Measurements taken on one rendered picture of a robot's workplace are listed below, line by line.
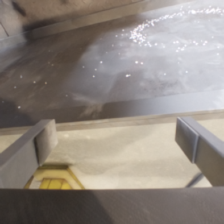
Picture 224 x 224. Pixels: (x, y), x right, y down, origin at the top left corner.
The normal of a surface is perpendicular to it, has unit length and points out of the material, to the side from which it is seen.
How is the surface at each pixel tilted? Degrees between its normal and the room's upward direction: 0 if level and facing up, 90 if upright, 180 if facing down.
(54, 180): 90
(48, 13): 0
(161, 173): 0
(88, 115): 90
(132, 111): 90
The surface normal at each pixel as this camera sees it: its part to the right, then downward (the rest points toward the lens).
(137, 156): -0.12, 0.66
